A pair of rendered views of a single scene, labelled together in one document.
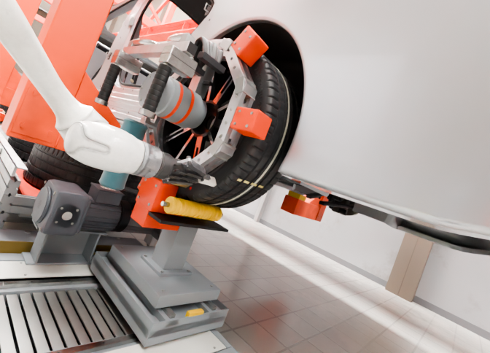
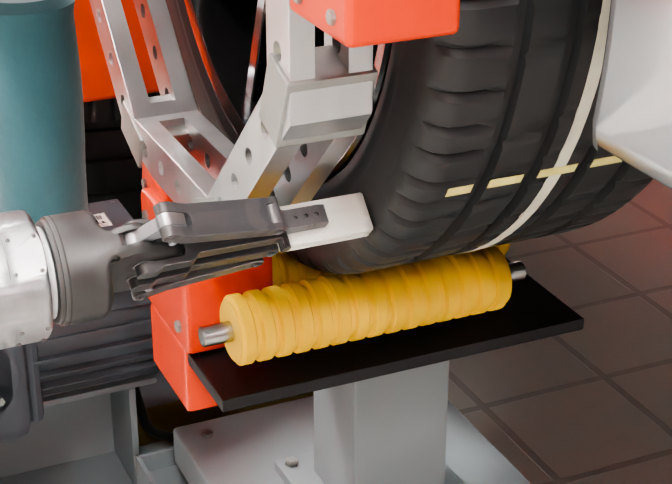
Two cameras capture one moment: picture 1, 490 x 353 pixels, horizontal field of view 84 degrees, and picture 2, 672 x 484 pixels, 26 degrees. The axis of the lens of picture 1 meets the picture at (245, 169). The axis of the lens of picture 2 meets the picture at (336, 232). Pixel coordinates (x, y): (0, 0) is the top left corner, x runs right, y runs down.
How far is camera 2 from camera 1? 49 cm
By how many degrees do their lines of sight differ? 36
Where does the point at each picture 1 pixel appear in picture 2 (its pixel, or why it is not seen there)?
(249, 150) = (431, 72)
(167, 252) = (347, 457)
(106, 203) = not seen: hidden behind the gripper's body
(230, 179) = (411, 199)
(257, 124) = not seen: outside the picture
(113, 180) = not seen: hidden behind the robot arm
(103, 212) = (94, 326)
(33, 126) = not seen: outside the picture
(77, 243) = (82, 421)
